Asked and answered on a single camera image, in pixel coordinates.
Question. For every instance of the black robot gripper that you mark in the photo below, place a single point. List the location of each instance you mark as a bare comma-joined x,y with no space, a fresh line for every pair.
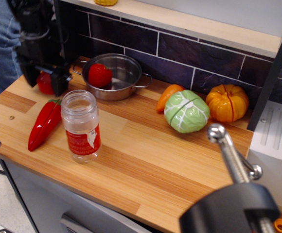
40,43

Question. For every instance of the red plastic jar cap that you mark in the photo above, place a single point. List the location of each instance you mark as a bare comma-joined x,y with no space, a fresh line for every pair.
44,83

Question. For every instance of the red toy chili pepper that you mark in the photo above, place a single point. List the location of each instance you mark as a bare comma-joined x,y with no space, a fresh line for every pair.
47,120

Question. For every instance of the person in blue jeans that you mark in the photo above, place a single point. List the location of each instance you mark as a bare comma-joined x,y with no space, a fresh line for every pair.
9,39

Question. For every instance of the clear plastic spice jar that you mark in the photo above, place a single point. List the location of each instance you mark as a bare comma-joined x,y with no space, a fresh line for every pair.
80,117

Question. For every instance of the red toy strawberry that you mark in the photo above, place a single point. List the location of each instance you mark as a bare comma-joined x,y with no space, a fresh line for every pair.
99,75

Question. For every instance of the stainless steel pot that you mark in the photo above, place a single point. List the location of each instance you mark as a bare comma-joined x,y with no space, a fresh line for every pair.
127,76

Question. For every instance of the yellow toy corn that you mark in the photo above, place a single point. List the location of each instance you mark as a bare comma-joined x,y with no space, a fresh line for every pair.
106,2

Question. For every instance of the orange toy carrot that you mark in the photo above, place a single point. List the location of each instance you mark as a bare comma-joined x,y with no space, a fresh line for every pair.
168,92

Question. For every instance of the green toy cabbage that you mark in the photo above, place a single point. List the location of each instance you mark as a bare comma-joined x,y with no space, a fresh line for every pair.
186,112

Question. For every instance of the orange toy pumpkin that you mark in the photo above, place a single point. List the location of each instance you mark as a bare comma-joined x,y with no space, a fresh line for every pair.
227,102

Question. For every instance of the white toy sink drainboard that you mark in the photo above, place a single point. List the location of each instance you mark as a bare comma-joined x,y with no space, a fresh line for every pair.
267,138

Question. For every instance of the grey drawer handle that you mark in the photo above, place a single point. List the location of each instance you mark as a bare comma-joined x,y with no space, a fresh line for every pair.
69,225

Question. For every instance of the wooden shelf with dark frame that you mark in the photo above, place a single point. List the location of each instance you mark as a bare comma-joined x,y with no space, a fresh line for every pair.
175,47

